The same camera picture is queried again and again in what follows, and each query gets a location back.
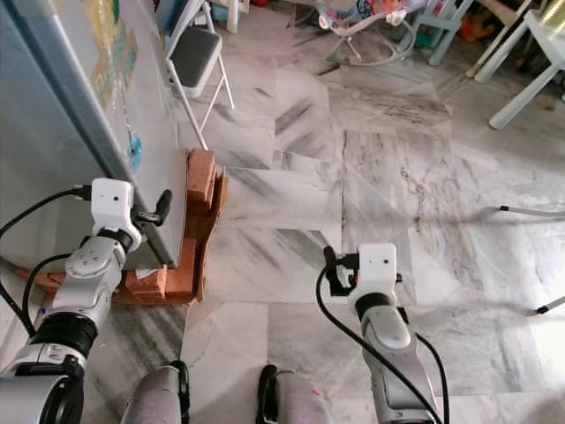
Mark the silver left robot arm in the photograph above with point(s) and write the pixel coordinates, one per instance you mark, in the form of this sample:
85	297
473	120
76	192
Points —
88	265

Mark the blue fridge sticker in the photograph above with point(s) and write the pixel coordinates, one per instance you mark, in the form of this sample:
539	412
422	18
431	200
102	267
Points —
135	152

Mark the grey mini fridge body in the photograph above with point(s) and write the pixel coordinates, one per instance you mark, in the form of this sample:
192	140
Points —
44	124

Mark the yellow fridge sticker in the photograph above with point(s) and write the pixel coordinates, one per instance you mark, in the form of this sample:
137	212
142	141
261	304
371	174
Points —
110	44

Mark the red brick base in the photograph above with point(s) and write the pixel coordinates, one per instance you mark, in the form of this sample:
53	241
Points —
201	177

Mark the grey robot right leg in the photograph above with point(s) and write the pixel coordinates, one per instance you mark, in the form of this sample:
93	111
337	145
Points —
296	402

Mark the grey robot leg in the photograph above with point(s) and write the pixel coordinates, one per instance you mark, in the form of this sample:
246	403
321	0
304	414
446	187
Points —
154	397
296	402

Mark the white folding chair dark seat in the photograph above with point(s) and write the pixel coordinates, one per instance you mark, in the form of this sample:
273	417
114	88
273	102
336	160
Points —
194	55

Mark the grey robot left leg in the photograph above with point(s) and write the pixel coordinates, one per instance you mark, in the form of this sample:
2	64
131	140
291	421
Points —
154	397

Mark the pink baby bouncer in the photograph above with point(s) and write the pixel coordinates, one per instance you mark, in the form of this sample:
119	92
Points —
353	16

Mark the white table leg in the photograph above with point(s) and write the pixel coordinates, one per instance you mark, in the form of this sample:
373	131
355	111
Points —
505	53
525	95

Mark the light blue plastic chair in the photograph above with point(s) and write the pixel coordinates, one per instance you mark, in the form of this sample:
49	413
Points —
446	18

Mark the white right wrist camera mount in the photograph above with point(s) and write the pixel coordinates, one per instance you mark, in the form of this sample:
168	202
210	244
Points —
378	269

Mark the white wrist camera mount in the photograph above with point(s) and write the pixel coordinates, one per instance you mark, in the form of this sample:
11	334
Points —
378	269
110	208

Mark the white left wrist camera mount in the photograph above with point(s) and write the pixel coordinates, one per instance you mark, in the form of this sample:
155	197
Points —
110	208

